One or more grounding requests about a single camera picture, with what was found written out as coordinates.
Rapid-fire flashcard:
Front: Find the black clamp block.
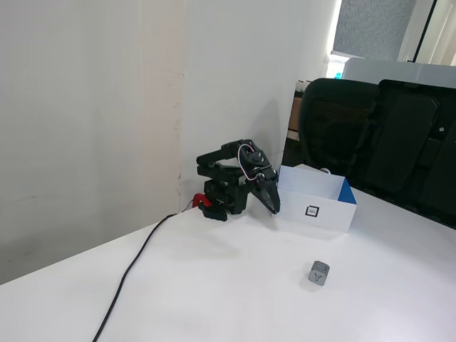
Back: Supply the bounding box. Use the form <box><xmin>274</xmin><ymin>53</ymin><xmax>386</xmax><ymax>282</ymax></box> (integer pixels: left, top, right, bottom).
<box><xmin>200</xmin><ymin>202</ymin><xmax>228</xmax><ymax>222</ymax></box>

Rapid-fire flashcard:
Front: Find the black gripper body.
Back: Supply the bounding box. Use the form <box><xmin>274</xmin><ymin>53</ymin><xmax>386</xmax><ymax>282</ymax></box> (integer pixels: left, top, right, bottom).
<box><xmin>244</xmin><ymin>148</ymin><xmax>279</xmax><ymax>192</ymax></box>

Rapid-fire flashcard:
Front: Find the white red servo cable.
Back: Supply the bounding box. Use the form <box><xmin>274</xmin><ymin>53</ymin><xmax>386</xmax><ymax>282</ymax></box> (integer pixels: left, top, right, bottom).
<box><xmin>237</xmin><ymin>143</ymin><xmax>260</xmax><ymax>183</ymax></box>

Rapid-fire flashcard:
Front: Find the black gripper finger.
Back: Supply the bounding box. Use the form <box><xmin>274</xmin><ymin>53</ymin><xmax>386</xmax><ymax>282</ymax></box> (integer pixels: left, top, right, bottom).
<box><xmin>250</xmin><ymin>185</ymin><xmax>278</xmax><ymax>216</ymax></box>
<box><xmin>265</xmin><ymin>180</ymin><xmax>283</xmax><ymax>214</ymax></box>

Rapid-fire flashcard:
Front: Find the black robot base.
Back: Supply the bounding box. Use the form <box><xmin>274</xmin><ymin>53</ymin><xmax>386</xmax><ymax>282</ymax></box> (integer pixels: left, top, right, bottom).
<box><xmin>202</xmin><ymin>177</ymin><xmax>249</xmax><ymax>217</ymax></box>

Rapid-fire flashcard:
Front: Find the gray printed block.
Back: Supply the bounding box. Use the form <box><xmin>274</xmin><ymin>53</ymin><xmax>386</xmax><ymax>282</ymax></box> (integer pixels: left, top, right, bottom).
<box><xmin>306</xmin><ymin>260</ymin><xmax>331</xmax><ymax>288</ymax></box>

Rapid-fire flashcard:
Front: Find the blue and white cardboard box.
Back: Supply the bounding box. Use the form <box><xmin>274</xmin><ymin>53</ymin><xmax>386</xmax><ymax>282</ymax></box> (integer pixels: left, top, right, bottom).
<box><xmin>276</xmin><ymin>164</ymin><xmax>358</xmax><ymax>233</ymax></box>

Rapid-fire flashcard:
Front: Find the red table clamp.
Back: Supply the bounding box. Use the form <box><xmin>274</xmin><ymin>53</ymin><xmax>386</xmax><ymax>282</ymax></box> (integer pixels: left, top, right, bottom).
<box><xmin>192</xmin><ymin>192</ymin><xmax>214</xmax><ymax>210</ymax></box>

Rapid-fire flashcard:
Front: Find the black power cable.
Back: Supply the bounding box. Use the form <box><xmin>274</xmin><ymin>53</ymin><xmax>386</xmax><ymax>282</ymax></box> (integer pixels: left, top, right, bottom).
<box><xmin>91</xmin><ymin>212</ymin><xmax>181</xmax><ymax>342</ymax></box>

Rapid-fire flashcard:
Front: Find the black mesh office chair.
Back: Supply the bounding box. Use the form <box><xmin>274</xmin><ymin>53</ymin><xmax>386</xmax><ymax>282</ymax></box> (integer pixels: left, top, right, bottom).
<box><xmin>298</xmin><ymin>77</ymin><xmax>378</xmax><ymax>186</ymax></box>

